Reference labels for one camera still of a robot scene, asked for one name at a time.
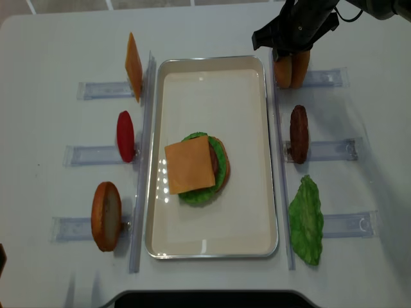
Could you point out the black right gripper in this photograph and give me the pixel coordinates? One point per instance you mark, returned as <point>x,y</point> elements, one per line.
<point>298,26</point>

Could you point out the brown top bun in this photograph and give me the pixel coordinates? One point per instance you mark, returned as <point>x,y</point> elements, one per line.
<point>300,62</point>

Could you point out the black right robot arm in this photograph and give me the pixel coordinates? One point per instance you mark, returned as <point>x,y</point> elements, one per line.
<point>380,10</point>

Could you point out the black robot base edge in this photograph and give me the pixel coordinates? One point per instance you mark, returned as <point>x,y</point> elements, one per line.
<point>212,299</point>

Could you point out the dark brown meat patty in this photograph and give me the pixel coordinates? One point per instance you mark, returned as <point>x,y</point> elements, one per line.
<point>299,135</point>

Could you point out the orange upright cheese slice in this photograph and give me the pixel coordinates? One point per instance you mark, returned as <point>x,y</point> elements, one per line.
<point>133,67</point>

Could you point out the orange flat cheese slice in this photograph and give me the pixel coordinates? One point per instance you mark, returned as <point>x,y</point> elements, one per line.
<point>189,165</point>

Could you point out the light green lettuce leaf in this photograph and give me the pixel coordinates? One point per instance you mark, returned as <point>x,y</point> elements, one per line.
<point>306,222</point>

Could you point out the green lettuce on tray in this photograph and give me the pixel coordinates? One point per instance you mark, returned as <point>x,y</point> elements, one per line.
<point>200,196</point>

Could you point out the red tomato slice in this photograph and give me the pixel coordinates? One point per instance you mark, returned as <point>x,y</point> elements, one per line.
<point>125,137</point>

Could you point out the tan bun slice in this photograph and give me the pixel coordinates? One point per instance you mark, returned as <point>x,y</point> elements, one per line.
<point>283,72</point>

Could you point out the patty on tray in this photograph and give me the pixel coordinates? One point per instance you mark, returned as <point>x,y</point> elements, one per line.
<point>214,160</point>

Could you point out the bottom bun on tray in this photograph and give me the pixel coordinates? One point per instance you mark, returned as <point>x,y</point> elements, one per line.
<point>228,166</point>

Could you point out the upright brown bun half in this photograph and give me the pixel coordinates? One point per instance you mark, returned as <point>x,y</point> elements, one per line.
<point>106,216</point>

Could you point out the clear bun holder rail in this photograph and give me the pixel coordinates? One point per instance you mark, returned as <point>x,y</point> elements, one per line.
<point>326,78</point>

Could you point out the clear patty holder rail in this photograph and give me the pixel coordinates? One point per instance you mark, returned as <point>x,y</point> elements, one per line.
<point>347,149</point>

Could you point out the long clear right rail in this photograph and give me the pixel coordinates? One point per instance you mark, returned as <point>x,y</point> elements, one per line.
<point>282,173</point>

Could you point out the long clear rail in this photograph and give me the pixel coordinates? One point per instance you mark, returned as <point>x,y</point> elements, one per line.
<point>144,163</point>
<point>282,173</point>

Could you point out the long clear left rail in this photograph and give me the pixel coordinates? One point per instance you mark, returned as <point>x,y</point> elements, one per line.
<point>144,163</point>

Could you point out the clear lettuce holder rail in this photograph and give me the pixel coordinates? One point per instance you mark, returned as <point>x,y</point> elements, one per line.
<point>362,224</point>

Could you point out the clear cheese holder rail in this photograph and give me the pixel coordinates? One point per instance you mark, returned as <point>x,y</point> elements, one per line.
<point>107,90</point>

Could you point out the clear tomato holder rail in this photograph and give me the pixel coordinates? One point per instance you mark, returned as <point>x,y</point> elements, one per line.
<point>91,156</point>

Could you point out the clear left bun rail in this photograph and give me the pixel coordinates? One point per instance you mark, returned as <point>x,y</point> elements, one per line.
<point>70,229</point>

